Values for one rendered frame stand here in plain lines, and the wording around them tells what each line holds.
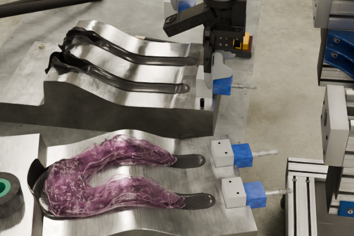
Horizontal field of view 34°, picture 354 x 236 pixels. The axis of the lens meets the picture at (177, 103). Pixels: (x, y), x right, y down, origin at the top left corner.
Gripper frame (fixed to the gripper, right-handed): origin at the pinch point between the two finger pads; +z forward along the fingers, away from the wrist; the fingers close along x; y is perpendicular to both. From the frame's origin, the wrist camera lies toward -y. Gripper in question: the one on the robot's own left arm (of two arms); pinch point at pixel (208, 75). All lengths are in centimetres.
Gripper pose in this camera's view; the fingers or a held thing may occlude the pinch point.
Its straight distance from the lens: 126.9
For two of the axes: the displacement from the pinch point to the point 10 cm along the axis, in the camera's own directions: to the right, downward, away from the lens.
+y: 9.9, 0.9, -1.4
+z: 0.1, 7.8, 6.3
